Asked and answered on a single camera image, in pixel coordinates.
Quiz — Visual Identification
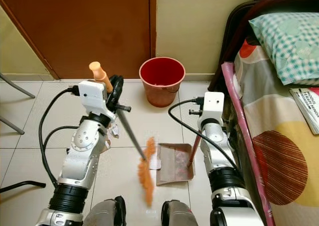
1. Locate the bed with patterned sheet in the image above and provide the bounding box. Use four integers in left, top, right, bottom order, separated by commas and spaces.
208, 0, 319, 226

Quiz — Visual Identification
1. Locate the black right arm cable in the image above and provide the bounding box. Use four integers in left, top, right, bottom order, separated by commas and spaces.
167, 98, 242, 174

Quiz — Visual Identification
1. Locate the green checked pillow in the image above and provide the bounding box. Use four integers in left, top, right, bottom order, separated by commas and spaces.
249, 12, 319, 86

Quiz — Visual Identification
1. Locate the red plastic bucket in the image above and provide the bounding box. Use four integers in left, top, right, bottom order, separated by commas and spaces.
139, 56, 186, 109

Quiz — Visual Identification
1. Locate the brown dustpan with red handle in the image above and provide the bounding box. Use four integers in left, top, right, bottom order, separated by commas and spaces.
156, 133, 203, 187

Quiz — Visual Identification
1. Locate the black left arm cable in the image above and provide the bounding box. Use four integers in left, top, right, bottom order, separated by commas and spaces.
38, 88, 81, 187

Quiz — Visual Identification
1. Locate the dark curved bed headboard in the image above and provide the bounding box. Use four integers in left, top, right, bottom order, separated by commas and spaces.
208, 0, 319, 92

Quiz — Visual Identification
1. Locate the grey metal chair leg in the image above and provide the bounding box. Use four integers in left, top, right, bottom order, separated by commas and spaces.
0, 115, 26, 136
0, 73, 30, 100

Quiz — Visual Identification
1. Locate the orange bristle broom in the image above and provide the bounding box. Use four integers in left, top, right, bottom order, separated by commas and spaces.
88, 61, 158, 208

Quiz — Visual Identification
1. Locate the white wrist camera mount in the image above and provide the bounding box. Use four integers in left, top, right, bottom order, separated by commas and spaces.
78, 80, 116, 118
199, 91, 225, 125

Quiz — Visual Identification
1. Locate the grey robot right leg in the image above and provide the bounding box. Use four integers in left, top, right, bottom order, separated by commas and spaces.
160, 200, 206, 226

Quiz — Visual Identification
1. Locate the white printed book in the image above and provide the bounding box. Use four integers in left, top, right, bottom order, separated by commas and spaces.
290, 87, 319, 136

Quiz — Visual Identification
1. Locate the grey robot left leg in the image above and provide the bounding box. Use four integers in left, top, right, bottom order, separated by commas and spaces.
84, 196, 127, 226

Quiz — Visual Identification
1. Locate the brown wooden door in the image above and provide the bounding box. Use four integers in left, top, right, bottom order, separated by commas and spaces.
0, 0, 157, 81

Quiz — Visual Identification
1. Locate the black chair base leg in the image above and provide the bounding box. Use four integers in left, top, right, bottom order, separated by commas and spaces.
0, 181, 47, 194

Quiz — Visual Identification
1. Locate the pink bed side rail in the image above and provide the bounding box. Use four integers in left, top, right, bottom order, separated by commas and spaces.
221, 61, 276, 226

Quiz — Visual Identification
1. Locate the grey robot leg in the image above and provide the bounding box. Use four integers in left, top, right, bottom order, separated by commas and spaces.
84, 196, 127, 226
160, 200, 206, 226

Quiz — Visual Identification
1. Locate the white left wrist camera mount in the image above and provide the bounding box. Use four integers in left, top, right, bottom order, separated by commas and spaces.
78, 80, 116, 118

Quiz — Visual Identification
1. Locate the white paper scrap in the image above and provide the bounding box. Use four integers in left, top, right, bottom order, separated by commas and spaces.
147, 155, 161, 170

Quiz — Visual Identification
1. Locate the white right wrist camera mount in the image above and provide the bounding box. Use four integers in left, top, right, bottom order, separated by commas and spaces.
199, 91, 225, 125

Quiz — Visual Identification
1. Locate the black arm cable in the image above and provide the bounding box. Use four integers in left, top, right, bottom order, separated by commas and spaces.
38, 88, 81, 187
167, 98, 242, 174

